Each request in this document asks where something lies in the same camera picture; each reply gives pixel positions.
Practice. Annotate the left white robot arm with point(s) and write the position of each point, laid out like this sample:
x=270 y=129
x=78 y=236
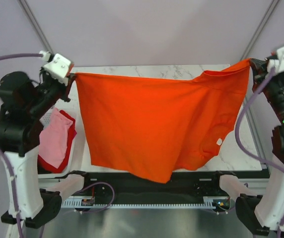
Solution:
x=23 y=105

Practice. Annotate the white slotted cable duct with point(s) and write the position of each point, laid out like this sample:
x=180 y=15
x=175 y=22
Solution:
x=139 y=202

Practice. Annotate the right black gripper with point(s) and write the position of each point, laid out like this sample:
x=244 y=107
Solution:
x=260 y=68

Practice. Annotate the pink t-shirt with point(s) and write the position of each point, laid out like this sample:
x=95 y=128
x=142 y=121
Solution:
x=54 y=139

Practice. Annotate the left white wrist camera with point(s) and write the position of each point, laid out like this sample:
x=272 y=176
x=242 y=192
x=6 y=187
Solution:
x=58 y=66

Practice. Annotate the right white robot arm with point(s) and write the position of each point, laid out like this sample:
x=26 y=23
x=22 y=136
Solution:
x=261 y=214

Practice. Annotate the red t-shirt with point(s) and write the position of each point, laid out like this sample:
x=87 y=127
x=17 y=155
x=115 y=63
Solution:
x=67 y=146

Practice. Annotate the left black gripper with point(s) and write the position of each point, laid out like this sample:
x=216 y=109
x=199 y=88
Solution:
x=70 y=78

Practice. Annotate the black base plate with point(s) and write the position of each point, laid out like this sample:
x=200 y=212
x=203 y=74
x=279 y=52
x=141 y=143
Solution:
x=183 y=184

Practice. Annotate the aluminium frame rails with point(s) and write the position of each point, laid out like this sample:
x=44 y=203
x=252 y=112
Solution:
x=251 y=141

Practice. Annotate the orange t-shirt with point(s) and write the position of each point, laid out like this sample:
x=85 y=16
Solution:
x=150 y=127

